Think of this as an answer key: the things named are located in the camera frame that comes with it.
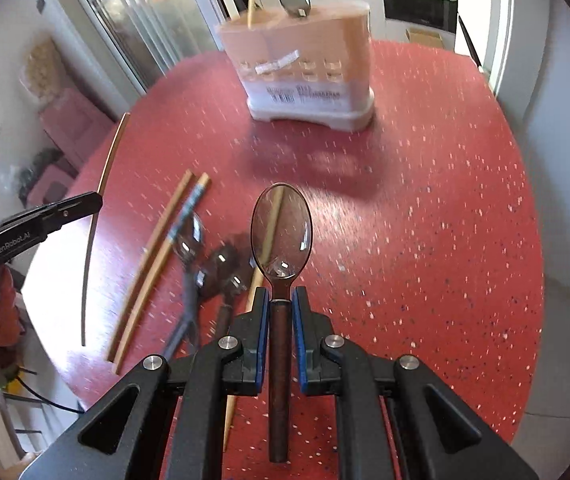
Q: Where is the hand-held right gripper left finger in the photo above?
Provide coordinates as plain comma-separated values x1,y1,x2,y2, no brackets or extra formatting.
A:
28,287,271,480

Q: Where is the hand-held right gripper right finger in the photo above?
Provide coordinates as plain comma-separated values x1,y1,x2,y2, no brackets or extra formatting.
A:
292,286,538,480

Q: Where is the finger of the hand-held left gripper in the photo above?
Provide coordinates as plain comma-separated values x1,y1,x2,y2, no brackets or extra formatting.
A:
29,191,103,235

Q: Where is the wooden-handled dark spoon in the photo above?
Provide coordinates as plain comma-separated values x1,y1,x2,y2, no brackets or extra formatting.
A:
199,245,251,351

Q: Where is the brown translucent spoon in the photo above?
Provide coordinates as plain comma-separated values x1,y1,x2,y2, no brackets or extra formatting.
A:
250,183,313,463

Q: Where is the spoon with blue handle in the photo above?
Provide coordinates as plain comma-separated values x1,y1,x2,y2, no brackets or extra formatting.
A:
162,211,206,358

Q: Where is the blue patterned wooden chopstick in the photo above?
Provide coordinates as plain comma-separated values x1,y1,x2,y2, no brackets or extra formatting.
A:
114,172,212,375

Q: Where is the beige utensil holder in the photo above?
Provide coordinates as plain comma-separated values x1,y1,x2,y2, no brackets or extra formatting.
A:
215,1,376,132

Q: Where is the pink storage box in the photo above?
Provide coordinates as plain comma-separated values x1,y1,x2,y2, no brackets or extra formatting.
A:
38,87,116,201

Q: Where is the sliding glass door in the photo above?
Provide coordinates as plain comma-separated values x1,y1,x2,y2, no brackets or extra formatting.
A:
60,0,221,92

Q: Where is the cardboard box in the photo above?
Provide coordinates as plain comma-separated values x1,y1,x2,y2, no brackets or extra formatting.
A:
406,27,443,47

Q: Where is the black cable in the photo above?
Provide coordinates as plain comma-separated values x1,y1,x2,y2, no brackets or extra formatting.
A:
15,374,86,412

